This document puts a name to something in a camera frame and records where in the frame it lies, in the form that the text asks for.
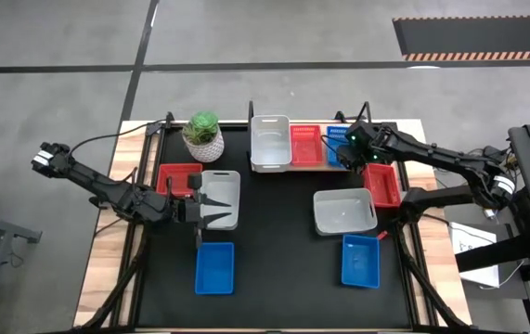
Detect black hazard-striped floor ramp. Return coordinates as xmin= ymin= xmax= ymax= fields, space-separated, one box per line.
xmin=392 ymin=15 xmax=530 ymax=62

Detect blue slotted plastic basket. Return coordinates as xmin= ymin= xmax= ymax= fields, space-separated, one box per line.
xmin=194 ymin=241 xmax=236 ymax=296
xmin=326 ymin=124 xmax=354 ymax=167
xmin=341 ymin=233 xmax=381 ymax=290

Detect black cart bar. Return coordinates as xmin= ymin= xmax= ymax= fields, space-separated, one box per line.
xmin=454 ymin=230 xmax=530 ymax=274

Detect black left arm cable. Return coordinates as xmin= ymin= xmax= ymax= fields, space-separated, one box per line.
xmin=66 ymin=119 xmax=169 ymax=161

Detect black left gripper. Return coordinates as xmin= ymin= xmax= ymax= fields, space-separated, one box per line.
xmin=176 ymin=187 xmax=232 ymax=250

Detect white plastic storage bin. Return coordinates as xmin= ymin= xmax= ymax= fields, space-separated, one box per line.
xmin=312 ymin=186 xmax=379 ymax=237
xmin=198 ymin=169 xmax=242 ymax=231
xmin=250 ymin=114 xmax=292 ymax=173

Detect succulent in white patterned pot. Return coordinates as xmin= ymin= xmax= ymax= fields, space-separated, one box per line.
xmin=181 ymin=110 xmax=226 ymax=164

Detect red mesh plastic basket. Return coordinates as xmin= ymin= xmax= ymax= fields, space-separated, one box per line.
xmin=362 ymin=162 xmax=403 ymax=209
xmin=290 ymin=124 xmax=325 ymax=167
xmin=156 ymin=162 xmax=203 ymax=197

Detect black right camera cable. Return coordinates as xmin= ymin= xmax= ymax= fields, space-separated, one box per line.
xmin=320 ymin=133 xmax=347 ymax=157

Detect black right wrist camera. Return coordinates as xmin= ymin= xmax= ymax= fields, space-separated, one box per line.
xmin=336 ymin=146 xmax=363 ymax=171

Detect tangled black cables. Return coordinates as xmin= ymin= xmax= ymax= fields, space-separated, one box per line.
xmin=475 ymin=146 xmax=521 ymax=222

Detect black table mat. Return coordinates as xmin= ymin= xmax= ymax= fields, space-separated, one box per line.
xmin=136 ymin=122 xmax=412 ymax=329

